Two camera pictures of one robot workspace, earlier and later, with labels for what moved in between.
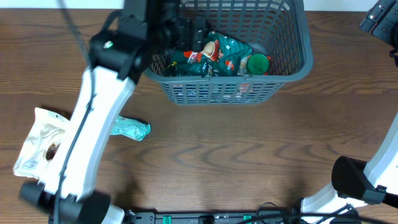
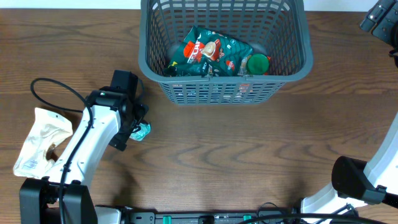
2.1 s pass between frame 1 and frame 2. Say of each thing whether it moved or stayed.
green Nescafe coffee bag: stayed
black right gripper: stayed
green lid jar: stayed
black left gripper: moved
